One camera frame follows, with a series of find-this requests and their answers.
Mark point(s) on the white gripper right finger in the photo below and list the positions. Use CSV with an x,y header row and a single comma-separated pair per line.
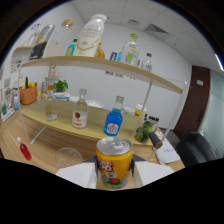
x,y
151,173

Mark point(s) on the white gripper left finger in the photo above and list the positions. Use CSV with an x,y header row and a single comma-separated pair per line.
x,y
78,175

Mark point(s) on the yellow juice can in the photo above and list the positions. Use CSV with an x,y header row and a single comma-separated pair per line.
x,y
115,165

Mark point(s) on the small red liquid bottle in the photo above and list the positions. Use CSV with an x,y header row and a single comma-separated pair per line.
x,y
25,150

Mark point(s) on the clear bottle orange cap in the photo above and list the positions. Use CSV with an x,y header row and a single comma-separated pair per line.
x,y
50,108

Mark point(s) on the clear bottle green cap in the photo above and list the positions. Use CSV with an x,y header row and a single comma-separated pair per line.
x,y
130,51

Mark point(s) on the clear glass with ice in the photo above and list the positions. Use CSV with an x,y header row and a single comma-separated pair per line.
x,y
68,157

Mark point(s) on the white notebook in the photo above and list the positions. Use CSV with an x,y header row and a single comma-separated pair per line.
x,y
168,153

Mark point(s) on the glass jar with limes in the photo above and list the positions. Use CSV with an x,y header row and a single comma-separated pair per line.
x,y
143,131

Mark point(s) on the black chair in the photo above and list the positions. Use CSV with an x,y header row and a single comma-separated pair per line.
x,y
196,150

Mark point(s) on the two-tier wooden shelf rack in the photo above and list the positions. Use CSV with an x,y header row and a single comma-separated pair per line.
x,y
96,120

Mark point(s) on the clear bottle red label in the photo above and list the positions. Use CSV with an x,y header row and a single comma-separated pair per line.
x,y
80,115

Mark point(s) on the blue liquid bottle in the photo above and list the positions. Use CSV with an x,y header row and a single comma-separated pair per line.
x,y
113,123

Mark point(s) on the white bowl blue rim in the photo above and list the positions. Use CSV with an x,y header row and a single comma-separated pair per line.
x,y
61,96

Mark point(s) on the brown door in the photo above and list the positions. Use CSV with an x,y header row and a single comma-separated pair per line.
x,y
193,100

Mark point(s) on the green potted plant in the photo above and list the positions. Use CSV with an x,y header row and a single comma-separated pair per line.
x,y
60,86

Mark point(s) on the orange pot with cactus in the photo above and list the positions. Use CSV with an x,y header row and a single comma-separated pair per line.
x,y
28,95

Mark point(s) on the clear bottle blue cap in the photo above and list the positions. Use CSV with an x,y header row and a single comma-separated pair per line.
x,y
146,64

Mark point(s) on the amber round bottle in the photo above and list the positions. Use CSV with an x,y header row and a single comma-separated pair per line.
x,y
100,51

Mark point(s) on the small teal bottle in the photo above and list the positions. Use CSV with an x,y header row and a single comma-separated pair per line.
x,y
70,49

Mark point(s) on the glass jar cork lid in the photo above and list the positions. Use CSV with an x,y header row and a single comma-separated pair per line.
x,y
61,40

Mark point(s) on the black and yellow can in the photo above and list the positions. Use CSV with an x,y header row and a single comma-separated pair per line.
x,y
40,43

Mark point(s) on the large white milk bottle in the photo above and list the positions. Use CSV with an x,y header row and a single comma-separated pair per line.
x,y
88,36

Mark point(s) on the ceiling air vent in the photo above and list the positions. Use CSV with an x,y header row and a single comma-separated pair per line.
x,y
155,28

